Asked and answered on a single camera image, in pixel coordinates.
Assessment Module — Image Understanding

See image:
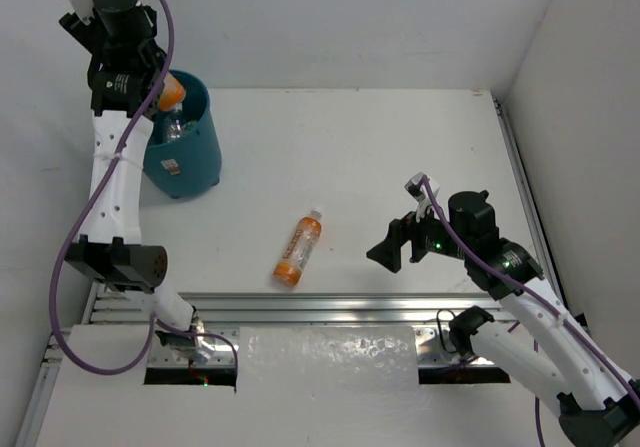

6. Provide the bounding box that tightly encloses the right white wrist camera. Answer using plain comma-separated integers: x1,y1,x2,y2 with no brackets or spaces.
404,172,440,221

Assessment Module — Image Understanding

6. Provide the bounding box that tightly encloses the clear crushed bottle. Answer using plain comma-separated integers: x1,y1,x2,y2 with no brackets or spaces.
162,103,189,143

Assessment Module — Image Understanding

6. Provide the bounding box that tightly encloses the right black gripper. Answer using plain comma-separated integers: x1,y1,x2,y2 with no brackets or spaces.
366,195,471,271

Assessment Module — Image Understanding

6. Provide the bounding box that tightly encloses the white front cover panel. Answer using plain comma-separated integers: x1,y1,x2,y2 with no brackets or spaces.
37,327,565,446

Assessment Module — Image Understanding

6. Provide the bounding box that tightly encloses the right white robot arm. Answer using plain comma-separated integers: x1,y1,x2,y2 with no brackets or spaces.
367,183,639,446

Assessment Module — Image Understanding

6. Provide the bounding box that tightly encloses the orange juice bottle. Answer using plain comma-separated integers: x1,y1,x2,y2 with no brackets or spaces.
157,73,186,112
271,208,322,288

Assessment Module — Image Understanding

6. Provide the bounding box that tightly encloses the aluminium rail frame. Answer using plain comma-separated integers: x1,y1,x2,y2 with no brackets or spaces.
14,91,586,447

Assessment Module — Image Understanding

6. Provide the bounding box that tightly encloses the teal plastic bin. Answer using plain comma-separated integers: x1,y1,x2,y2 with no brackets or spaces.
143,70,222,199

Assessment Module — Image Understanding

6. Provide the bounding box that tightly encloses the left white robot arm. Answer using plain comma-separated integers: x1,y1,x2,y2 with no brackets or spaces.
61,0,196,332

